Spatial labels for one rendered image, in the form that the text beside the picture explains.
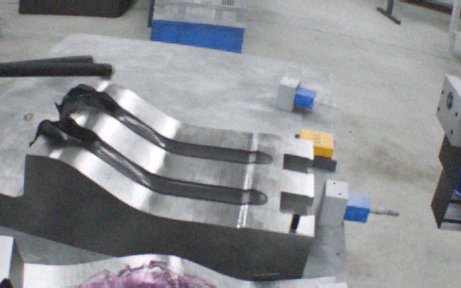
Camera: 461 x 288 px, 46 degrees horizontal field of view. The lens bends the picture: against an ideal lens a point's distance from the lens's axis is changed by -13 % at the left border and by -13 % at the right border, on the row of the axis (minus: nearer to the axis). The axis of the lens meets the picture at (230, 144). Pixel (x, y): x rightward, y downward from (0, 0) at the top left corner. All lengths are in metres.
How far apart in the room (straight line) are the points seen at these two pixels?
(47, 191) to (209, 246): 0.22
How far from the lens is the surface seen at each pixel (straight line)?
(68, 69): 1.25
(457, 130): 1.05
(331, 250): 0.88
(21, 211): 0.82
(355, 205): 0.92
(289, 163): 0.92
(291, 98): 1.27
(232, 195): 0.80
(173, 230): 0.75
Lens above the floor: 1.30
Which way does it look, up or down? 27 degrees down
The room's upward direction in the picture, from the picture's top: 9 degrees clockwise
